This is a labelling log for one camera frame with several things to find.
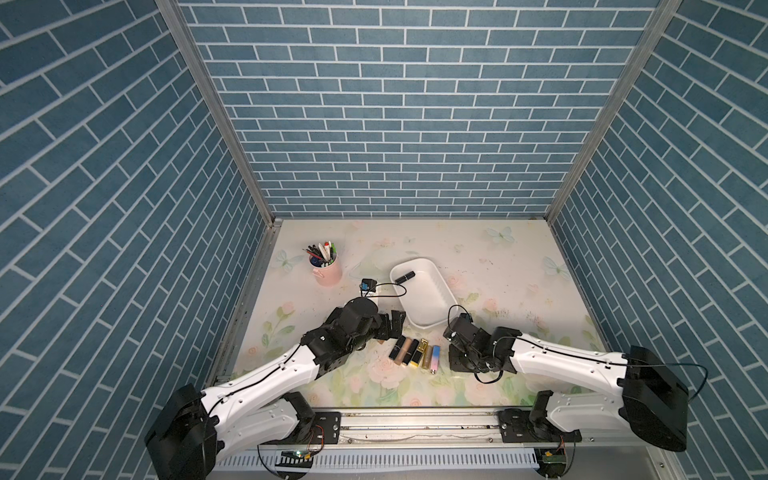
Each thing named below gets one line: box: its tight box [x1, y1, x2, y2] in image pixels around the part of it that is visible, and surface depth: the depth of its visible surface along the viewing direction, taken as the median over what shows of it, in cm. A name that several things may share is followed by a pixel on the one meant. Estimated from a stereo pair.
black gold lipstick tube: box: [410, 338, 429, 367], surface depth 86 cm
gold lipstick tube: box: [421, 344, 433, 370], surface depth 86 cm
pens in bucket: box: [302, 240, 337, 267], surface depth 98 cm
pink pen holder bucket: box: [308, 254, 343, 287], surface depth 96 cm
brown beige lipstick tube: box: [394, 337, 413, 365], surface depth 87 cm
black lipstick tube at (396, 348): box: [388, 335, 406, 360], surface depth 88 cm
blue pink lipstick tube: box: [430, 345, 441, 375], surface depth 86 cm
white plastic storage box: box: [390, 258, 459, 330], surface depth 102 cm
